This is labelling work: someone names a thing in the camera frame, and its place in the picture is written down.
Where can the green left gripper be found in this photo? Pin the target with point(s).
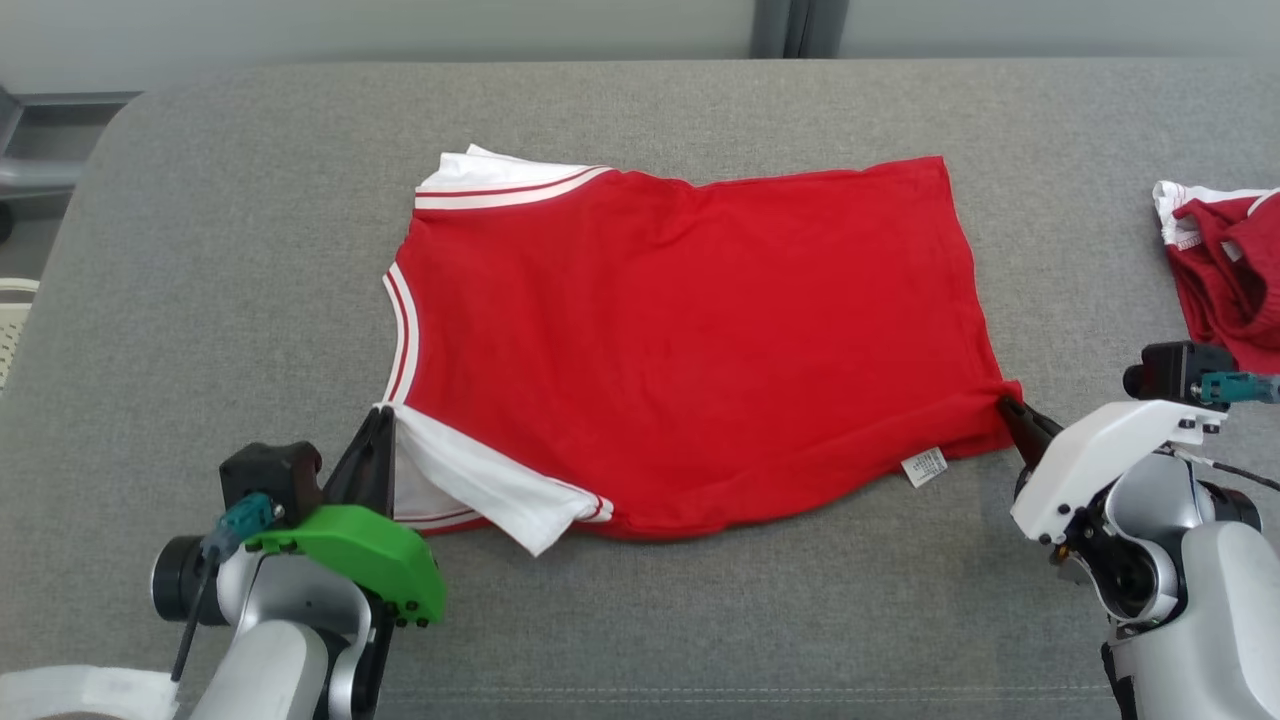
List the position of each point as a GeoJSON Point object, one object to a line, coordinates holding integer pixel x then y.
{"type": "Point", "coordinates": [370, 545]}

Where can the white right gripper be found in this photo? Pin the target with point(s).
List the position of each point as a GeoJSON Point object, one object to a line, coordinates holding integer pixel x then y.
{"type": "Point", "coordinates": [1090, 450]}

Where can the red shorts with white stripe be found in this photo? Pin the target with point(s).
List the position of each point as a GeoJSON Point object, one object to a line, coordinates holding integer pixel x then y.
{"type": "Point", "coordinates": [1230, 280]}

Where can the red shirt with white sleeves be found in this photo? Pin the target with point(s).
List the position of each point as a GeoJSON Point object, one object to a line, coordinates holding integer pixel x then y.
{"type": "Point", "coordinates": [680, 330]}

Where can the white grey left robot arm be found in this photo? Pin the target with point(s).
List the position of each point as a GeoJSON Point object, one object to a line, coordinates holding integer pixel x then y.
{"type": "Point", "coordinates": [280, 600]}

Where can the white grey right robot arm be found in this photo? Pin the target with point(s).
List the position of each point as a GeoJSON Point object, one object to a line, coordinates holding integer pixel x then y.
{"type": "Point", "coordinates": [1210, 600]}

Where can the white perforated laundry basket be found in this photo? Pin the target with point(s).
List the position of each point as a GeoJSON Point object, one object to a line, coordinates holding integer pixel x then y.
{"type": "Point", "coordinates": [15, 330]}

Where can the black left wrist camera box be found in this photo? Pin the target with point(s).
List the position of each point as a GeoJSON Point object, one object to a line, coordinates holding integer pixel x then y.
{"type": "Point", "coordinates": [265, 470]}

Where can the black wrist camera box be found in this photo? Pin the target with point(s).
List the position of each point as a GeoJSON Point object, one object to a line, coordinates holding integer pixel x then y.
{"type": "Point", "coordinates": [265, 470]}
{"type": "Point", "coordinates": [1175, 370]}

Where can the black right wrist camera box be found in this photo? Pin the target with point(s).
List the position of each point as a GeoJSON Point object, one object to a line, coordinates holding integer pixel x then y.
{"type": "Point", "coordinates": [1175, 370]}

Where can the grey partition side frame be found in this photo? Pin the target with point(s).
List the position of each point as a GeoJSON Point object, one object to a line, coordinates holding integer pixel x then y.
{"type": "Point", "coordinates": [40, 175]}

